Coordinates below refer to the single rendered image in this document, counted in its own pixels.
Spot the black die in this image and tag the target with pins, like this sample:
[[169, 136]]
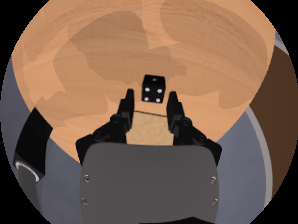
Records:
[[153, 88]]

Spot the tan mat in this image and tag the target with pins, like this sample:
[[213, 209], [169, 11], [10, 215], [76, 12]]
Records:
[[149, 129]]

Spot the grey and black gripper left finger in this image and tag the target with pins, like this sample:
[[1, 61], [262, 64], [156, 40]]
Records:
[[112, 131]]

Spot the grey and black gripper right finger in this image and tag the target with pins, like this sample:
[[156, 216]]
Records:
[[183, 130]]

